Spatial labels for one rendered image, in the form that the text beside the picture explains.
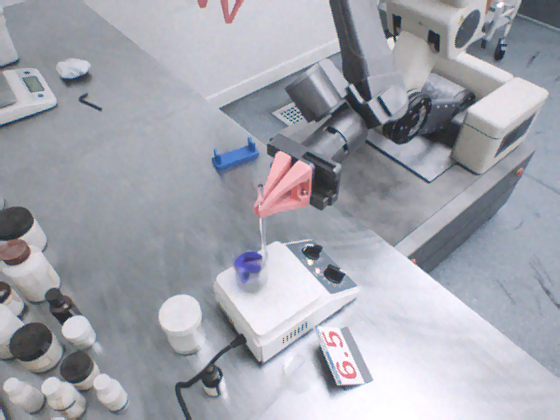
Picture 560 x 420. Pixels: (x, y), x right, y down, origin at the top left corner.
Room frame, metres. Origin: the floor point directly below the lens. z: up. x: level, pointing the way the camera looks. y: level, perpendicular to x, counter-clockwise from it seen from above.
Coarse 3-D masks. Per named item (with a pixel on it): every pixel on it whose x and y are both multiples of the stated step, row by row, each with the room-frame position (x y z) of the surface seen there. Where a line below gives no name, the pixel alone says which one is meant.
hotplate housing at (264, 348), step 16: (304, 240) 0.46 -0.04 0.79; (224, 304) 0.33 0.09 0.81; (320, 304) 0.32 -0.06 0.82; (336, 304) 0.34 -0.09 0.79; (240, 320) 0.30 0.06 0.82; (304, 320) 0.30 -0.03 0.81; (320, 320) 0.32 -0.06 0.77; (240, 336) 0.29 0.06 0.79; (256, 336) 0.27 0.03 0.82; (272, 336) 0.27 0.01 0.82; (288, 336) 0.28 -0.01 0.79; (256, 352) 0.26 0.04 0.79; (272, 352) 0.27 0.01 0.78
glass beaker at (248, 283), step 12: (240, 240) 0.37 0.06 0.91; (252, 240) 0.37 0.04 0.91; (240, 252) 0.37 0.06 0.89; (264, 264) 0.33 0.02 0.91; (240, 276) 0.33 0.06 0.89; (252, 276) 0.32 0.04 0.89; (264, 276) 0.33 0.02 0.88; (240, 288) 0.33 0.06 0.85; (252, 288) 0.32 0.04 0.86; (264, 288) 0.33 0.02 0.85
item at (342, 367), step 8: (320, 328) 0.30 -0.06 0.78; (328, 336) 0.29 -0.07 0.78; (336, 336) 0.30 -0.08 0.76; (328, 344) 0.28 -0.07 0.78; (336, 344) 0.28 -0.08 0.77; (344, 344) 0.29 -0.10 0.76; (336, 352) 0.27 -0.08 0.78; (344, 352) 0.27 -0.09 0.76; (336, 360) 0.25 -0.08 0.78; (344, 360) 0.26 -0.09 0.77; (336, 368) 0.24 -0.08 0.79; (344, 368) 0.24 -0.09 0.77; (352, 368) 0.25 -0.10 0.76; (344, 376) 0.23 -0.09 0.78; (352, 376) 0.24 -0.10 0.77
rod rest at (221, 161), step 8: (216, 152) 0.70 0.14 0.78; (232, 152) 0.72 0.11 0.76; (240, 152) 0.72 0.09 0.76; (248, 152) 0.72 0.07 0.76; (256, 152) 0.72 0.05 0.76; (216, 160) 0.70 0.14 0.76; (224, 160) 0.70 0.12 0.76; (232, 160) 0.70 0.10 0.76; (240, 160) 0.70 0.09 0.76; (216, 168) 0.68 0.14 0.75
